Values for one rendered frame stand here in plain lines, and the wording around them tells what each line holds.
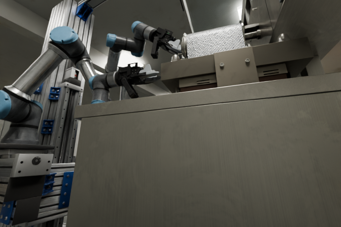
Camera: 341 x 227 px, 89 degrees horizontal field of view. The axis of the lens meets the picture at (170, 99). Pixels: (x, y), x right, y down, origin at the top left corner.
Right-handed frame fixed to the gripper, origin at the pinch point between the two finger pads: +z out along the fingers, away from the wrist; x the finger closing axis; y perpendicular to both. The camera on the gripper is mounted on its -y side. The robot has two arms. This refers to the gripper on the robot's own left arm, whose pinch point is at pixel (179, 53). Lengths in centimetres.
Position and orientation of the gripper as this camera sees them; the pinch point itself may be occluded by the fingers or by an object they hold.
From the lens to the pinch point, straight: 90.7
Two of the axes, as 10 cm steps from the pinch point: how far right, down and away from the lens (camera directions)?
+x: 2.9, 3.1, 9.0
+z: 7.5, 5.1, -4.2
